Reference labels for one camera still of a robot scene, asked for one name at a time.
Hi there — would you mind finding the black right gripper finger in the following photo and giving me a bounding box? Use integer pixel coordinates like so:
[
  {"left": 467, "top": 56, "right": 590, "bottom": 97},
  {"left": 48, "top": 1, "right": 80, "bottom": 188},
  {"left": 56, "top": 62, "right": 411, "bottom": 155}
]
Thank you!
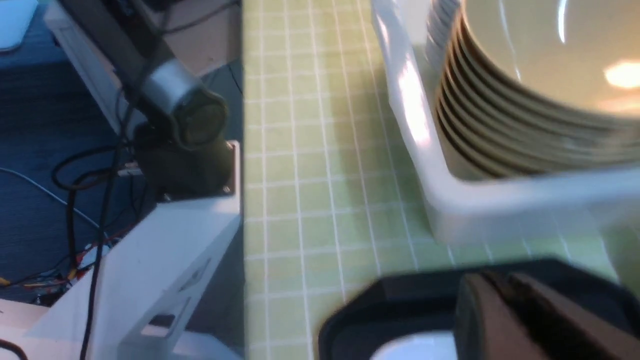
[{"left": 453, "top": 271, "right": 640, "bottom": 360}]

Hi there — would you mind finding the green checkered table mat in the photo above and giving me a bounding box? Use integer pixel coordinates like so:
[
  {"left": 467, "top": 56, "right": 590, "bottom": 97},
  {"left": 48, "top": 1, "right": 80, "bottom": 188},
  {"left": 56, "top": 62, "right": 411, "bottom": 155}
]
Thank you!
[{"left": 242, "top": 0, "right": 639, "bottom": 360}]

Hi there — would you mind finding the black plastic serving tray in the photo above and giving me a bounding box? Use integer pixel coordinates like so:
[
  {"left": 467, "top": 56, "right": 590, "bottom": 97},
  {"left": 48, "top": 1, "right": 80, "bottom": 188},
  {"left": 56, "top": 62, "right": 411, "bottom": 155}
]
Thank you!
[{"left": 317, "top": 257, "right": 639, "bottom": 360}]

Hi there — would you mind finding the black cable bundle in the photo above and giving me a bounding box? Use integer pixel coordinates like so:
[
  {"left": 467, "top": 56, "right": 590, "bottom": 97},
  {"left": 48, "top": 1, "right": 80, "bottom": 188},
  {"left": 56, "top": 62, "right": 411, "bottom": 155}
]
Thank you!
[{"left": 0, "top": 85, "right": 151, "bottom": 360}]

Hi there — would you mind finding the white metal mounting frame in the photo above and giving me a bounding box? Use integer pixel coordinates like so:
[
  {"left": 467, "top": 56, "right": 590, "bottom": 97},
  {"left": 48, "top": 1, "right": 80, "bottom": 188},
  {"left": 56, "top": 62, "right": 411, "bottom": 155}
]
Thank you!
[{"left": 30, "top": 142, "right": 243, "bottom": 360}]

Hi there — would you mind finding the large white plastic bin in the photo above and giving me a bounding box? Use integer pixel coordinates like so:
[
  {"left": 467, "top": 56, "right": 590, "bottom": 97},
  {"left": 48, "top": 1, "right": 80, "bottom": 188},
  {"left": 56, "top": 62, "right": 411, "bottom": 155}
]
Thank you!
[{"left": 370, "top": 0, "right": 640, "bottom": 246}]

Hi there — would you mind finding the beige noodle bowl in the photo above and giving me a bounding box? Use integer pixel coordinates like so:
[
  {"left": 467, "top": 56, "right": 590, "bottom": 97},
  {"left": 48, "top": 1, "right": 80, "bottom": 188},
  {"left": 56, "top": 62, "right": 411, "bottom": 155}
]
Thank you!
[{"left": 460, "top": 0, "right": 640, "bottom": 125}]

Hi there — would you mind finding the white shallow dish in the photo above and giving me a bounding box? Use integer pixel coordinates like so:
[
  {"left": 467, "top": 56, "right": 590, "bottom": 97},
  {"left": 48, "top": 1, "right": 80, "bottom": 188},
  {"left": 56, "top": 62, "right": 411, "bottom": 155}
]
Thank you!
[{"left": 370, "top": 332, "right": 458, "bottom": 360}]

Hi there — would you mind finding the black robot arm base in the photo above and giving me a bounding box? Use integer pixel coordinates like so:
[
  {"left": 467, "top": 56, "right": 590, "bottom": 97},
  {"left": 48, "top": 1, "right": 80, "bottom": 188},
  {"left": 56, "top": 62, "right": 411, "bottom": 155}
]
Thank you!
[{"left": 61, "top": 0, "right": 234, "bottom": 199}]

